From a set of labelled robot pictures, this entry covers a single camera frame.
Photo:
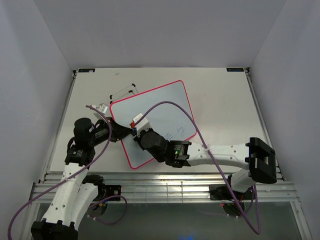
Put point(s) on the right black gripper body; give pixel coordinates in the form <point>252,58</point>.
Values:
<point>137,138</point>

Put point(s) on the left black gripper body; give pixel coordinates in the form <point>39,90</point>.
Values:
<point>101,134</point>

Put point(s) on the pink framed whiteboard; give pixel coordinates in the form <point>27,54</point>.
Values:
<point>166,119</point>

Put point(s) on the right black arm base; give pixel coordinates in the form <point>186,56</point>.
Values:
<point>220,192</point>

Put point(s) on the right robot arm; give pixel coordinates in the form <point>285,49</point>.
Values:
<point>255,159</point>

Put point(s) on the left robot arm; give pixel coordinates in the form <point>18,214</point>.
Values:
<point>78,189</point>

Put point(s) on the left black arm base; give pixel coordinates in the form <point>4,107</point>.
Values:
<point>105,191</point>

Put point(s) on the left blue corner label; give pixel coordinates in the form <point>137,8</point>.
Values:
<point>86,70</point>

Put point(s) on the blue corner label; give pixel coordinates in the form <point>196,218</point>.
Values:
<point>86,70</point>
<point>234,69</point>

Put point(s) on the right blue corner label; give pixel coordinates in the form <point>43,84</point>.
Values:
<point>234,69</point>

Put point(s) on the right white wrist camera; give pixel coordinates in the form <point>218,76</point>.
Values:
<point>140,123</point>

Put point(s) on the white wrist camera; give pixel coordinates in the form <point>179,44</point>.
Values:
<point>102,108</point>
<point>140,123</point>

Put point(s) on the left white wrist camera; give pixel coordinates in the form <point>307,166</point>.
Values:
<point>102,108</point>

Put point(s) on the black wire whiteboard stand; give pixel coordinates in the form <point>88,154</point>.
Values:
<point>128,91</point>

